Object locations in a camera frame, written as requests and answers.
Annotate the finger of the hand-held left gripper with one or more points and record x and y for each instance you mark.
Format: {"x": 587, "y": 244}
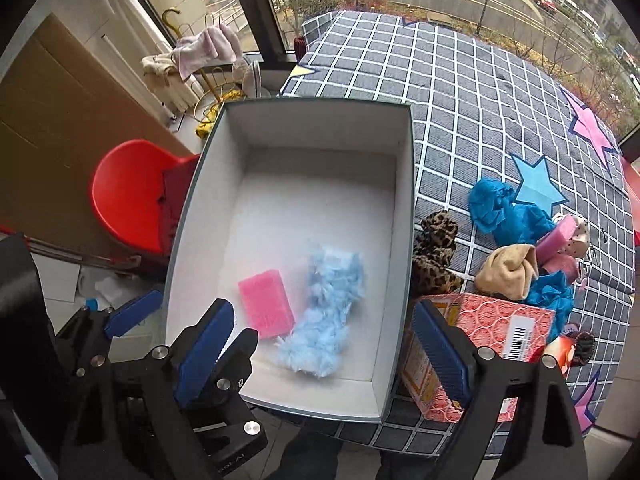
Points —
{"x": 235, "y": 410}
{"x": 132, "y": 312}

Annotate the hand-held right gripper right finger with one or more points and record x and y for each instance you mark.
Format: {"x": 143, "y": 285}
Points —
{"x": 445, "y": 360}

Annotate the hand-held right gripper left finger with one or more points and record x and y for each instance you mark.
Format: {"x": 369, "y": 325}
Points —
{"x": 200, "y": 360}

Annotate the pink sponge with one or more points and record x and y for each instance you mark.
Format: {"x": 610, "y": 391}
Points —
{"x": 266, "y": 304}
{"x": 560, "y": 267}
{"x": 556, "y": 239}

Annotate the light blue fluffy cloth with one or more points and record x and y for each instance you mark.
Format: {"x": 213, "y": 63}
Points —
{"x": 322, "y": 320}

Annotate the brown knit hat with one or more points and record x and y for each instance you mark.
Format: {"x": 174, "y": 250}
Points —
{"x": 583, "y": 345}

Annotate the white cardboard box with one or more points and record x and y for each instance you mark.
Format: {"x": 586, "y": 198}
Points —
{"x": 310, "y": 185}

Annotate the blue capped bottle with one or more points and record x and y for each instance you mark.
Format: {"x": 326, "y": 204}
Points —
{"x": 91, "y": 305}

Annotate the white paper sheet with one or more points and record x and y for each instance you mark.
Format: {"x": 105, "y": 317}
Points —
{"x": 57, "y": 282}

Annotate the pink patterned tissue box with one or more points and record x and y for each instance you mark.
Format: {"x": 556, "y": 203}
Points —
{"x": 490, "y": 325}

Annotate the leopard print scrunchie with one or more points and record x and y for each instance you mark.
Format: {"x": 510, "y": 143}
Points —
{"x": 434, "y": 255}

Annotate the beige scrunchie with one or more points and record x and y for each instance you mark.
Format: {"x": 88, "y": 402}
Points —
{"x": 505, "y": 272}

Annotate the red plastic chair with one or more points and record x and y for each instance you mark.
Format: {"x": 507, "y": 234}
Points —
{"x": 130, "y": 200}

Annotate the white polka dot cloth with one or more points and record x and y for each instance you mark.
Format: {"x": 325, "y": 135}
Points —
{"x": 580, "y": 237}

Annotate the brown cardboard sheet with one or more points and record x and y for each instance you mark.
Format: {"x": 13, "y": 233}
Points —
{"x": 55, "y": 125}

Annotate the yellow cloth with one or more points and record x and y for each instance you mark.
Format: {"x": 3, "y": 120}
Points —
{"x": 212, "y": 120}

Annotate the beige towel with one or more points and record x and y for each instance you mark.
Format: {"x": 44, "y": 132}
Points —
{"x": 160, "y": 67}

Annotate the grey checked star blanket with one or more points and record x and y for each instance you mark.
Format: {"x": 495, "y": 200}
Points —
{"x": 450, "y": 110}

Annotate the grey slippers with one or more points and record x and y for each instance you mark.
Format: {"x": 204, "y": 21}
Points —
{"x": 250, "y": 80}

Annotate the pink towel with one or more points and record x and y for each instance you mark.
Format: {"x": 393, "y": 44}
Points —
{"x": 205, "y": 47}

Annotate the white curtain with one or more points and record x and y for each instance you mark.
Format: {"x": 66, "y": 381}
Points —
{"x": 125, "y": 5}

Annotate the black window frame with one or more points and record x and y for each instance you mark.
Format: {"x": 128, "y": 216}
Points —
{"x": 265, "y": 15}

